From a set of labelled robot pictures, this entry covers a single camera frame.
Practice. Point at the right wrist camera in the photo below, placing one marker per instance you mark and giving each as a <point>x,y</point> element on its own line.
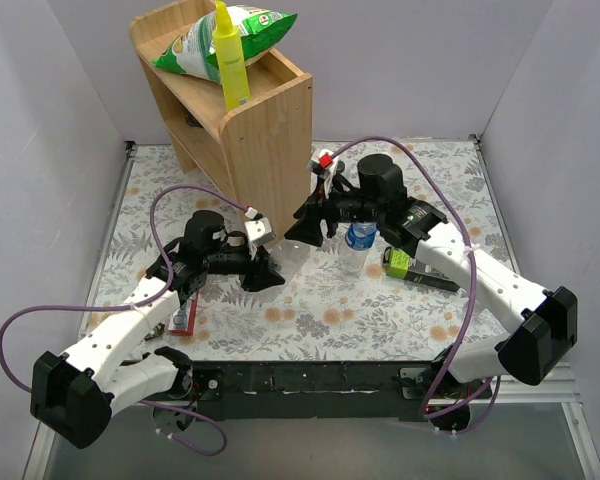
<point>325,164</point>

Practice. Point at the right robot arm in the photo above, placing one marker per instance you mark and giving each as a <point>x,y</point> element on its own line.
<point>540,325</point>

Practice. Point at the red white snack packet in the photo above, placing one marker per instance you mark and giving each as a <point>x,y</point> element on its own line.
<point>182,322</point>

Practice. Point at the clear plastic bottle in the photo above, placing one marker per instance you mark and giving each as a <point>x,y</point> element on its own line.
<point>288,257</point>

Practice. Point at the blue label water bottle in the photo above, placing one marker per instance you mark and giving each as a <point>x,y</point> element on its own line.
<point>354,249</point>

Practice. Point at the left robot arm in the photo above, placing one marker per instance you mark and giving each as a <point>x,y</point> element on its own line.
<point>169,282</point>

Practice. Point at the green black product box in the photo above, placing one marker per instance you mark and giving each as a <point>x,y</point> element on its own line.
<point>399,265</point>

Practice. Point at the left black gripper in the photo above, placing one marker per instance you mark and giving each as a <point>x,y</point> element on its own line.
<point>251,266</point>

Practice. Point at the wooden shelf unit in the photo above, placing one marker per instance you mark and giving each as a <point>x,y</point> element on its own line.
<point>255,154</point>

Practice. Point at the green chip bag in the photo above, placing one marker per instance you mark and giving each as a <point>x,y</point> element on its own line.
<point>193,52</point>

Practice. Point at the yellow squeeze bottle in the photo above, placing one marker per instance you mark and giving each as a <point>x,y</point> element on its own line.
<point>230,58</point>

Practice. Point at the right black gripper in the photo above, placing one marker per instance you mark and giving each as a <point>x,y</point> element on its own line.
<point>322,212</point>

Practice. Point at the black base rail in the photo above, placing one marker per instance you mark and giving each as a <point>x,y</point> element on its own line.
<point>243,390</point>

